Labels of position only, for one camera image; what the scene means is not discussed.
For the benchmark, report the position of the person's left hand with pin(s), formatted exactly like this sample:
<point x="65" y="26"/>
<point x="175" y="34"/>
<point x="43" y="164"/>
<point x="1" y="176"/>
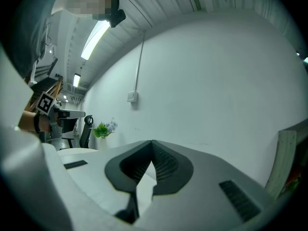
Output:
<point x="44" y="124"/>

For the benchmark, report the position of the grey wooden shelf cabinet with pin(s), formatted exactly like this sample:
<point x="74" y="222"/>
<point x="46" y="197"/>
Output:
<point x="281" y="162"/>

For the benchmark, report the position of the white wall switch box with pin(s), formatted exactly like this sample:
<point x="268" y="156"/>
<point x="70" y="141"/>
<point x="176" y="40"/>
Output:
<point x="132" y="96"/>

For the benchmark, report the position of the black head-worn camera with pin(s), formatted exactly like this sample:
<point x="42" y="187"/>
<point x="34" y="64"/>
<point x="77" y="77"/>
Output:
<point x="118" y="18"/>

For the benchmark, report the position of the person's left forearm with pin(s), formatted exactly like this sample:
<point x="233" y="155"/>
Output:
<point x="27" y="121"/>

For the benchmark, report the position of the tall white ceramic vase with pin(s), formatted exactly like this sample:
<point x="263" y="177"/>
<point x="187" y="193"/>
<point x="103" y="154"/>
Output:
<point x="104" y="144"/>

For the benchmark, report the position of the person's dark shirt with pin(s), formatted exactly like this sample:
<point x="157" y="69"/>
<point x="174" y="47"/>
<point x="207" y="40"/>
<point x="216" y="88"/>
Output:
<point x="24" y="32"/>

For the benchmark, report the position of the black wristband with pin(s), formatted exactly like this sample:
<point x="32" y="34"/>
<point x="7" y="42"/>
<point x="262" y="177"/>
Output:
<point x="36" y="123"/>

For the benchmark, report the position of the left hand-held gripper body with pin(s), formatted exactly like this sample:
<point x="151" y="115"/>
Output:
<point x="45" y="103"/>

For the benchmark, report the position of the green and blue flower bouquet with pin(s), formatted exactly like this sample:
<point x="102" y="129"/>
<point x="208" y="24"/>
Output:
<point x="103" y="129"/>

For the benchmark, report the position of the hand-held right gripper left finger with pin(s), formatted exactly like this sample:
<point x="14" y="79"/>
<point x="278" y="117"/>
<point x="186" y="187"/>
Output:
<point x="84" y="177"/>

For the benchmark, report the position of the dark wooden staircase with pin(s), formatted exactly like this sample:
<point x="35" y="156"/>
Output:
<point x="45" y="86"/>

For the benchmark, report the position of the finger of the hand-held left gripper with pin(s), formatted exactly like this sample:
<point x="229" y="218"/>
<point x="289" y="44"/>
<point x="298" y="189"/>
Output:
<point x="77" y="114"/>

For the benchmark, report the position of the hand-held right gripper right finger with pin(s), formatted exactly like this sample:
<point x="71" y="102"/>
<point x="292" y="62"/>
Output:
<point x="204" y="189"/>

